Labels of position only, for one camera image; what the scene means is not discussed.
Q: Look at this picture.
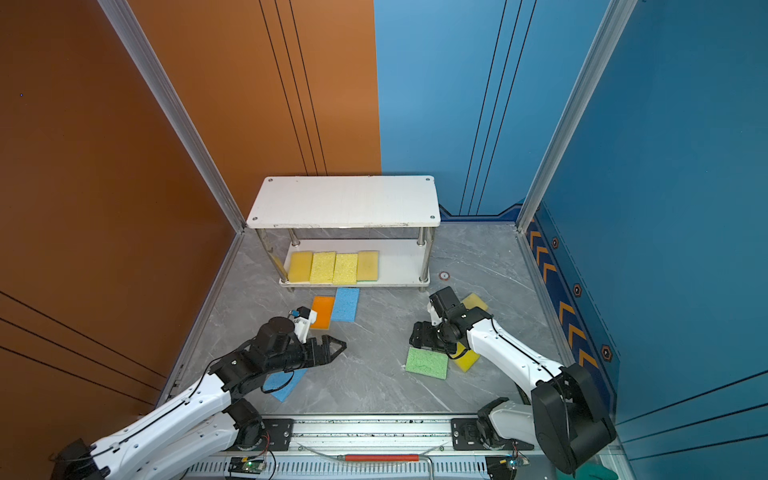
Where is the thick yellow sponge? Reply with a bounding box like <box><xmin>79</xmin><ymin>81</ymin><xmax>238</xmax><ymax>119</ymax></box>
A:
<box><xmin>288</xmin><ymin>251</ymin><xmax>313</xmax><ymax>283</ymax></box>

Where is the dark yellow sponge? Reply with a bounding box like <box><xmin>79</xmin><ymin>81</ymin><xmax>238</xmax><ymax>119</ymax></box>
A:
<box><xmin>356</xmin><ymin>251</ymin><xmax>379</xmax><ymax>282</ymax></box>

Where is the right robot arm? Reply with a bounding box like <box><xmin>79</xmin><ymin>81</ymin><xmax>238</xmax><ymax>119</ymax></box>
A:
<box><xmin>409</xmin><ymin>287</ymin><xmax>617</xmax><ymax>476</ymax></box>

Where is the left circuit board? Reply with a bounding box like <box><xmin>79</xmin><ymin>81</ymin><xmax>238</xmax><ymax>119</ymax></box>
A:
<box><xmin>227</xmin><ymin>457</ymin><xmax>266</xmax><ymax>476</ymax></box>

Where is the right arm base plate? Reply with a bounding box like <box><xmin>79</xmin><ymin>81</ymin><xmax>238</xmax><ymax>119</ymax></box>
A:
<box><xmin>450</xmin><ymin>417</ymin><xmax>535</xmax><ymax>451</ymax></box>

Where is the white two-tier shelf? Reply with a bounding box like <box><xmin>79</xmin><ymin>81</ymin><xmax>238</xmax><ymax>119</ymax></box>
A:
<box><xmin>247</xmin><ymin>175</ymin><xmax>441</xmax><ymax>290</ymax></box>

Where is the aluminium frame post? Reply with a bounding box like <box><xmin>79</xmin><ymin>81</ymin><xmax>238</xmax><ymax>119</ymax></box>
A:
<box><xmin>98</xmin><ymin>0</ymin><xmax>245</xmax><ymax>234</ymax></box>
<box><xmin>516</xmin><ymin>0</ymin><xmax>638</xmax><ymax>234</ymax></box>

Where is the circuit board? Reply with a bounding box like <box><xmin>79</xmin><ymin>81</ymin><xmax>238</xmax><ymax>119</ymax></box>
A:
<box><xmin>227</xmin><ymin>457</ymin><xmax>266</xmax><ymax>476</ymax></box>
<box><xmin>499</xmin><ymin>454</ymin><xmax>530</xmax><ymax>478</ymax></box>

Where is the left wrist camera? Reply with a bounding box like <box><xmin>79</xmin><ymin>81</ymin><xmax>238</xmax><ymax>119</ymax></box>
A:
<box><xmin>289</xmin><ymin>307</ymin><xmax>317</xmax><ymax>343</ymax></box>

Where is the orange sponge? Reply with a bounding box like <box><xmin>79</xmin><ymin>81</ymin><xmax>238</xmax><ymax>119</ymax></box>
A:
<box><xmin>311</xmin><ymin>296</ymin><xmax>335</xmax><ymax>330</ymax></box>

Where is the large blue sponge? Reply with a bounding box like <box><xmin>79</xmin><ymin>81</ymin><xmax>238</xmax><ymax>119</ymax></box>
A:
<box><xmin>263</xmin><ymin>369</ymin><xmax>307</xmax><ymax>402</ymax></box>

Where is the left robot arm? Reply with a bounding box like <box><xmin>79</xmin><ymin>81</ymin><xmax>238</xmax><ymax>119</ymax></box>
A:
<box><xmin>51</xmin><ymin>317</ymin><xmax>347</xmax><ymax>479</ymax></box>

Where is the green sponge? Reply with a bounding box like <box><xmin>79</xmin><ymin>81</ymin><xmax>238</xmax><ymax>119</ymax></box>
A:
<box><xmin>405</xmin><ymin>347</ymin><xmax>448</xmax><ymax>380</ymax></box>

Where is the green glove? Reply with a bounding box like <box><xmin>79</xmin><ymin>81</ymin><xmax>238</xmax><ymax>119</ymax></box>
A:
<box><xmin>555</xmin><ymin>461</ymin><xmax>619</xmax><ymax>480</ymax></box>

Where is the small blue sponge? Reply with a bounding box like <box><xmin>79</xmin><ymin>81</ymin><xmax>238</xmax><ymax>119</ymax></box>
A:
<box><xmin>331</xmin><ymin>288</ymin><xmax>360</xmax><ymax>323</ymax></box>

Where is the light yellow sponge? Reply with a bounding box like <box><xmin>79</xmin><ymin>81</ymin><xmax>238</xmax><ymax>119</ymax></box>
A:
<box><xmin>309</xmin><ymin>252</ymin><xmax>336</xmax><ymax>284</ymax></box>
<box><xmin>332</xmin><ymin>253</ymin><xmax>358</xmax><ymax>285</ymax></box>

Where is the right circuit board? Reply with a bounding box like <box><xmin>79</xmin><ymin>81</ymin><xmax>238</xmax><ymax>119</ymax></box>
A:
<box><xmin>499</xmin><ymin>454</ymin><xmax>530</xmax><ymax>478</ymax></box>

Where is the red handled tool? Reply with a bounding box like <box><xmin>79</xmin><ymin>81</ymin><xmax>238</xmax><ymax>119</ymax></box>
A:
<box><xmin>339</xmin><ymin>454</ymin><xmax>421</xmax><ymax>463</ymax></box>

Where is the right aluminium frame post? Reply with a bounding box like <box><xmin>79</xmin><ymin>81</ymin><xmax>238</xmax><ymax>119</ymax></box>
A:
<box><xmin>516</xmin><ymin>0</ymin><xmax>638</xmax><ymax>234</ymax></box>

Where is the tan yellow sponge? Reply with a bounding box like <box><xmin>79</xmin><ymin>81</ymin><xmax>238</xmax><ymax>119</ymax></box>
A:
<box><xmin>462</xmin><ymin>293</ymin><xmax>489</xmax><ymax>312</ymax></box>

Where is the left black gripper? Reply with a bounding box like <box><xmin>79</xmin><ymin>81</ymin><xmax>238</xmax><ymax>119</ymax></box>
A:
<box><xmin>267</xmin><ymin>334</ymin><xmax>348</xmax><ymax>377</ymax></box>

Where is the left aluminium frame post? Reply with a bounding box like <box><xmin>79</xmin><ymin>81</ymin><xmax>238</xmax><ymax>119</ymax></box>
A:
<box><xmin>98</xmin><ymin>0</ymin><xmax>245</xmax><ymax>234</ymax></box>

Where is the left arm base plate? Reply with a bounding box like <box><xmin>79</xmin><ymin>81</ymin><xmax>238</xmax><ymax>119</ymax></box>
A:
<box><xmin>234</xmin><ymin>418</ymin><xmax>294</xmax><ymax>454</ymax></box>

